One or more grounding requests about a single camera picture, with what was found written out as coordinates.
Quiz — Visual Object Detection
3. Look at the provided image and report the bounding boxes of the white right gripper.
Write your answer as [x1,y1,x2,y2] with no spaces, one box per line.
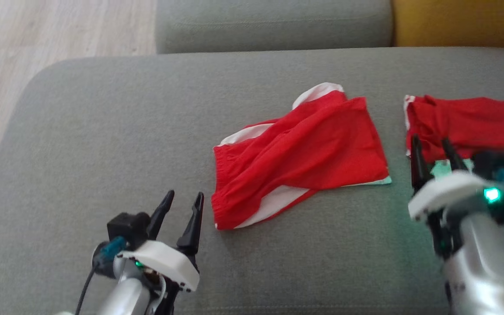
[408,135,504,259]

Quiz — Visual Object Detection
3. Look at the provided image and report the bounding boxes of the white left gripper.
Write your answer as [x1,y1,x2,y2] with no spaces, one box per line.
[116,190,205,315]

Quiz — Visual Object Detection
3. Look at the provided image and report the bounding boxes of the red white basketball jersey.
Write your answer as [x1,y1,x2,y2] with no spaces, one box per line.
[404,94,504,175]

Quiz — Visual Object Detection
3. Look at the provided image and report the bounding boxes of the red white basketball shorts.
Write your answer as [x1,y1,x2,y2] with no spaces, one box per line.
[212,82,392,231]

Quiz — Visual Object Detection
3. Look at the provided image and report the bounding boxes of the wide yellow sofa backrest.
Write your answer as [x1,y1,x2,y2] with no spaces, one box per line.
[392,0,504,49]

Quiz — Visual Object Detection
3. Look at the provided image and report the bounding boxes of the grey sofa seat cushion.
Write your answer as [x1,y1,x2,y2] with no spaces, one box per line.
[156,0,395,54]

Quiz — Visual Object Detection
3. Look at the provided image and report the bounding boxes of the left black cable teal plug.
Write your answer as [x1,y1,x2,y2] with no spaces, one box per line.
[75,236,128,315]

